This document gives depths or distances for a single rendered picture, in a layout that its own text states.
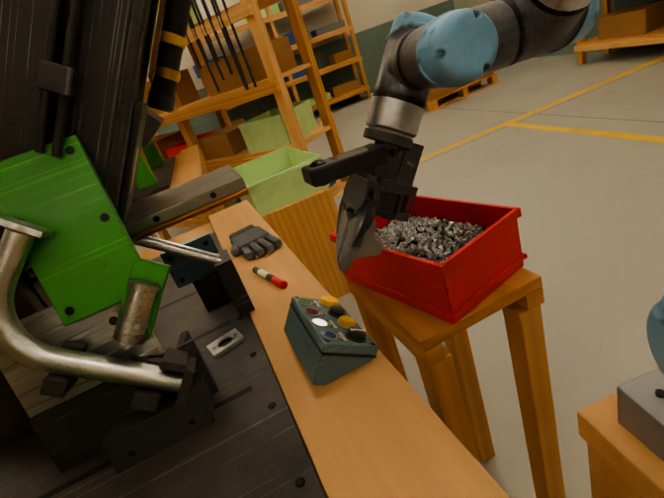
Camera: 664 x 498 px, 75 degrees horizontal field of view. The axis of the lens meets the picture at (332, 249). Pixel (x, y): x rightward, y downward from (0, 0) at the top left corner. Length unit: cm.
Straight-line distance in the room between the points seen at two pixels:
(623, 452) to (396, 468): 22
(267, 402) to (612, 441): 38
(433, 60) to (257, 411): 46
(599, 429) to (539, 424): 53
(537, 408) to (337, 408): 58
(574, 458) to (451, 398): 77
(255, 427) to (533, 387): 61
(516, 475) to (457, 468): 109
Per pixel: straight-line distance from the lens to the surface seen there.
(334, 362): 56
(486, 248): 78
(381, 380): 55
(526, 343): 91
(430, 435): 49
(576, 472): 155
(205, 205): 72
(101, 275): 62
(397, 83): 61
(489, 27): 53
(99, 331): 65
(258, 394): 61
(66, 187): 62
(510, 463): 157
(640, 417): 52
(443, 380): 83
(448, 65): 51
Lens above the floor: 127
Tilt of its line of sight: 25 degrees down
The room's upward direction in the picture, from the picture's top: 20 degrees counter-clockwise
